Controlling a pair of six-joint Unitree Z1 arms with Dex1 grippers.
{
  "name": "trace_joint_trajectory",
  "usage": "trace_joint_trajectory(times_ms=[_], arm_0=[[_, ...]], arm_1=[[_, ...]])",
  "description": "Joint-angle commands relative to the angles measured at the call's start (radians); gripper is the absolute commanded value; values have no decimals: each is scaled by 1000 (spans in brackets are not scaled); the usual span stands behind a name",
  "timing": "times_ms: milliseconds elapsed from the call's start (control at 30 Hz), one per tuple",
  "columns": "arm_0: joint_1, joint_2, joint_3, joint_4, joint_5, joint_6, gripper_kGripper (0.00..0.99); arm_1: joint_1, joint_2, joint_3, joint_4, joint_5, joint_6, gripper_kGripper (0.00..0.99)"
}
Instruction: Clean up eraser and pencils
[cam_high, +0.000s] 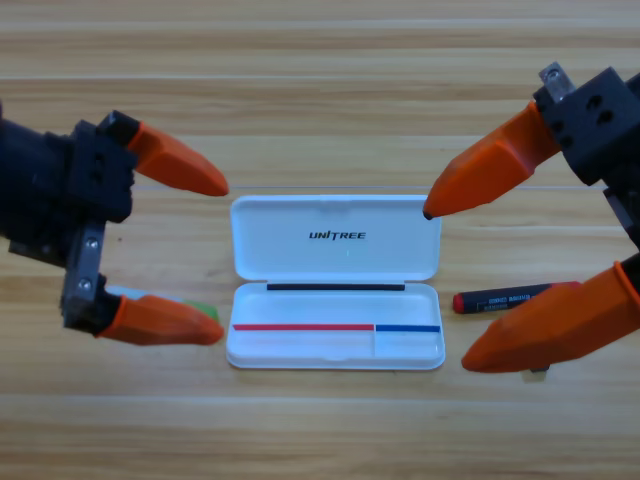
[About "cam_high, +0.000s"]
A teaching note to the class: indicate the white Unitree pencil case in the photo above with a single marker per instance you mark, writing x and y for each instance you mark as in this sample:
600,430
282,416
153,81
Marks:
300,240

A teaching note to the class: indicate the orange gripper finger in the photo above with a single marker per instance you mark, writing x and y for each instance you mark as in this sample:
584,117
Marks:
160,322
550,330

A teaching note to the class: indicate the green eraser bar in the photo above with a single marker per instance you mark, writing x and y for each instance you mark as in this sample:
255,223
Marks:
210,312

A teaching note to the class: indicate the red black marker pen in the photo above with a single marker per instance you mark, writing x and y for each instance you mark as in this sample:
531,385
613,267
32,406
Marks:
480,301

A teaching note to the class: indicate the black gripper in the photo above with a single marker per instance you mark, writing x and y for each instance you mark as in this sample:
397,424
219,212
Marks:
95,175
600,130

